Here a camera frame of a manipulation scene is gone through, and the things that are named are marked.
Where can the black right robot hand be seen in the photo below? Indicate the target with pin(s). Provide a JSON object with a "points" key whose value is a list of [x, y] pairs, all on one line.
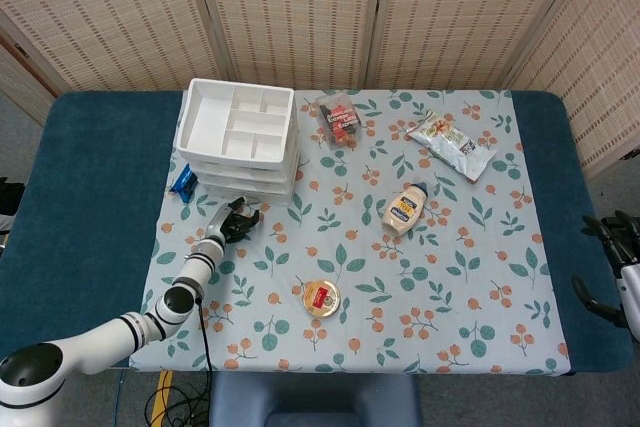
{"points": [[622, 237]]}

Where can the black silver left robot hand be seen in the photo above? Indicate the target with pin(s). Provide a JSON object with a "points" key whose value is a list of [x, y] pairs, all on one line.
{"points": [[235, 222]]}

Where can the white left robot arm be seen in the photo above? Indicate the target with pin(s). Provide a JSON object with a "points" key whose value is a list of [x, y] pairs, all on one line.
{"points": [[130, 324]]}

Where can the clear box with red items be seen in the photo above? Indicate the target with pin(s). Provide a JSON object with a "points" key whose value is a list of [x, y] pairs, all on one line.
{"points": [[341, 122]]}

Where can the blue snack packet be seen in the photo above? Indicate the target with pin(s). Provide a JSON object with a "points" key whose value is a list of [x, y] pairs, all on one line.
{"points": [[183, 183]]}

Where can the round yellow red tin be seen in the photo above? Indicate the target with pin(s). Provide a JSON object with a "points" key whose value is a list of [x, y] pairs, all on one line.
{"points": [[320, 298]]}

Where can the teal table cover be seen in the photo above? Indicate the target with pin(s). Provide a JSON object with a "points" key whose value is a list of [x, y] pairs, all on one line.
{"points": [[85, 197]]}

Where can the cream mayonnaise squeeze bottle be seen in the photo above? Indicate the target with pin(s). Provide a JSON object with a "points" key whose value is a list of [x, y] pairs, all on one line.
{"points": [[404, 209]]}

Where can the floral leaf berry tablecloth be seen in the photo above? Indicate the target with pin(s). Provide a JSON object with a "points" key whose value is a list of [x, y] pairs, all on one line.
{"points": [[400, 272]]}

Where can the silver white snack bag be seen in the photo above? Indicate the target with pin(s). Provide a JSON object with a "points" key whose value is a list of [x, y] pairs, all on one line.
{"points": [[450, 144]]}

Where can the woven bamboo folding screen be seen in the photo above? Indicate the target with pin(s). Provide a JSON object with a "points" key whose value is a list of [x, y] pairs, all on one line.
{"points": [[300, 12]]}

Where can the white plastic drawer organizer frame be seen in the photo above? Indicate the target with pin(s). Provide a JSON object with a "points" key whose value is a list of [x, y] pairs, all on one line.
{"points": [[235, 122]]}

